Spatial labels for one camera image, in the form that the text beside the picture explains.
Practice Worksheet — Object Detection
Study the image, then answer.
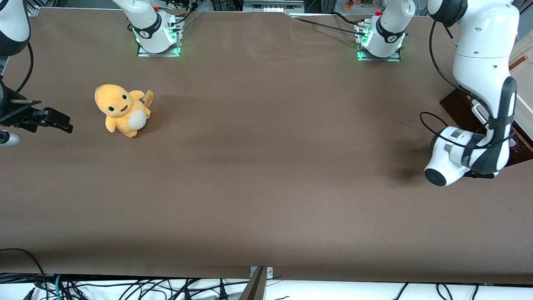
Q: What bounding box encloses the dark camera pole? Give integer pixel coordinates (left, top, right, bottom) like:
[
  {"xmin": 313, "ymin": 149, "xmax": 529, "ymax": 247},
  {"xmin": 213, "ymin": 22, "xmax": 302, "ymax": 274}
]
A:
[{"xmin": 239, "ymin": 267, "xmax": 269, "ymax": 300}]

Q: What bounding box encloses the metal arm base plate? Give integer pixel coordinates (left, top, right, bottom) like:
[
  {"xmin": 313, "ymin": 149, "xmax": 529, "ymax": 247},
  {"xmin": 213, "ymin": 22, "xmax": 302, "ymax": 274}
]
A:
[
  {"xmin": 355, "ymin": 23, "xmax": 403, "ymax": 63},
  {"xmin": 136, "ymin": 25, "xmax": 182, "ymax": 58}
]

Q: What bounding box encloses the long black table cable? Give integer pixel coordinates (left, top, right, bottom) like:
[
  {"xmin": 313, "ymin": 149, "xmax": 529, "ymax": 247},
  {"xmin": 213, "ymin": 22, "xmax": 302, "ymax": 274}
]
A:
[{"xmin": 291, "ymin": 16, "xmax": 369, "ymax": 37}]

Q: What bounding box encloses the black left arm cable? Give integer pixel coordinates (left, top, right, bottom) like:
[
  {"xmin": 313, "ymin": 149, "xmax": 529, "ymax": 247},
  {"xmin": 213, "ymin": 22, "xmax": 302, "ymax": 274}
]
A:
[{"xmin": 419, "ymin": 20, "xmax": 517, "ymax": 150}]

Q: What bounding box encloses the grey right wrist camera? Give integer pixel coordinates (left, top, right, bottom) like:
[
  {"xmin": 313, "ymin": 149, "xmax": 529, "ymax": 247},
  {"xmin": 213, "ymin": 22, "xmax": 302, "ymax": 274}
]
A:
[{"xmin": 0, "ymin": 131, "xmax": 22, "ymax": 147}]

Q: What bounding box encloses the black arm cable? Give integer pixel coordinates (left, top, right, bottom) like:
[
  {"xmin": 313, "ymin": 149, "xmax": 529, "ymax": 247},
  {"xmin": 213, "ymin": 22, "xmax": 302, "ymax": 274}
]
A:
[
  {"xmin": 419, "ymin": 20, "xmax": 517, "ymax": 150},
  {"xmin": 16, "ymin": 41, "xmax": 35, "ymax": 95}
]

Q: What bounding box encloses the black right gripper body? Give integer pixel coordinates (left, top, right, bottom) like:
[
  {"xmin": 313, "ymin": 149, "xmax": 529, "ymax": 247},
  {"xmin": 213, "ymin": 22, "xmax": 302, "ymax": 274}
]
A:
[{"xmin": 0, "ymin": 79, "xmax": 42, "ymax": 126}]

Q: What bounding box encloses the black base cable bundle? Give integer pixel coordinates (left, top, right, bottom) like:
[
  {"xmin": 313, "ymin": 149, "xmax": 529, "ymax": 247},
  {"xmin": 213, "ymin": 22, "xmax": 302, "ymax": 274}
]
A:
[{"xmin": 166, "ymin": 0, "xmax": 205, "ymax": 30}]

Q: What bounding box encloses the grey metal equipment box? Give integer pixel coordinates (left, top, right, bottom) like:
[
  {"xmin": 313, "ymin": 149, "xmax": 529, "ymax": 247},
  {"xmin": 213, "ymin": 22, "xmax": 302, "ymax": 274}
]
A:
[{"xmin": 242, "ymin": 0, "xmax": 305, "ymax": 13}]

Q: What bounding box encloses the metal pole bracket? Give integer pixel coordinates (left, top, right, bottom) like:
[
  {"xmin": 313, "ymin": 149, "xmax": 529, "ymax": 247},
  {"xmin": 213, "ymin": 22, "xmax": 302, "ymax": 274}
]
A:
[{"xmin": 249, "ymin": 265, "xmax": 274, "ymax": 280}]

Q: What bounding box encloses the yellow plush toy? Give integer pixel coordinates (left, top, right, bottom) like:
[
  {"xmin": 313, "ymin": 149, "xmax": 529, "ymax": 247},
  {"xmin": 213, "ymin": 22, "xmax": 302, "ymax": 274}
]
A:
[{"xmin": 94, "ymin": 84, "xmax": 154, "ymax": 138}]

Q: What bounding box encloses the short black table cable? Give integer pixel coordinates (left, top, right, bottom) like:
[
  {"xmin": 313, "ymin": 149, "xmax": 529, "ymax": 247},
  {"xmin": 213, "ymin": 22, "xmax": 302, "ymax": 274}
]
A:
[{"xmin": 331, "ymin": 11, "xmax": 364, "ymax": 26}]

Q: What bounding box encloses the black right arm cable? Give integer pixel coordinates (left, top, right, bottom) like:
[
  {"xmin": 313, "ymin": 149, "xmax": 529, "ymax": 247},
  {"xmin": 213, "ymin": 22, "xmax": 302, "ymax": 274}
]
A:
[{"xmin": 16, "ymin": 41, "xmax": 35, "ymax": 95}]

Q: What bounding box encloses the black cable loop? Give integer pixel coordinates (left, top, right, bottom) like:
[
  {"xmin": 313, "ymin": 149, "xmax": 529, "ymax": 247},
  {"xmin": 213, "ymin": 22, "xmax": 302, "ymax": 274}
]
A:
[{"xmin": 0, "ymin": 248, "xmax": 47, "ymax": 300}]

